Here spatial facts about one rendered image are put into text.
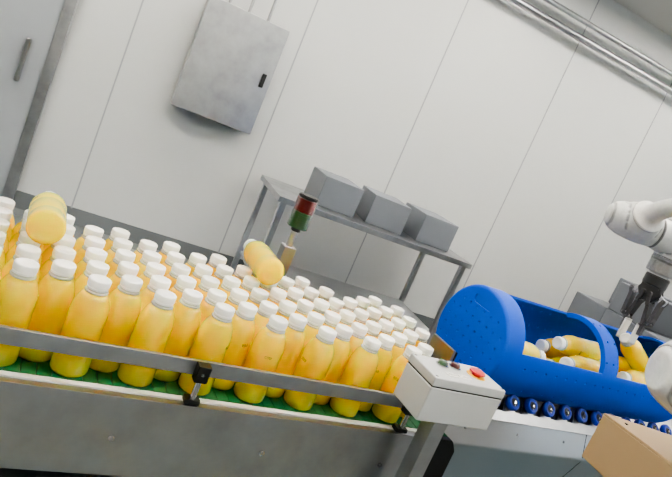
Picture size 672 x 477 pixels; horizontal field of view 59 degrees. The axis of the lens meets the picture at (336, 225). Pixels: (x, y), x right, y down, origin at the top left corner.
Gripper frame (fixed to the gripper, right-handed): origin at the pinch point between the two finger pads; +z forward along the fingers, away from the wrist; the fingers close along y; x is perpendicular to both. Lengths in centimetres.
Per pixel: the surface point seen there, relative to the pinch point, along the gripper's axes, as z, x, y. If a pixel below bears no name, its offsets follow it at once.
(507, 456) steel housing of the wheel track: 42, 43, -13
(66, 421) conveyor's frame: 40, 162, -23
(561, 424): 30.8, 24.9, -11.1
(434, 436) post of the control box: 28, 90, -31
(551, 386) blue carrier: 18.8, 39.9, -13.4
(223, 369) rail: 26, 137, -21
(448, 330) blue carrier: 17, 63, 8
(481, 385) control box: 14, 87, -33
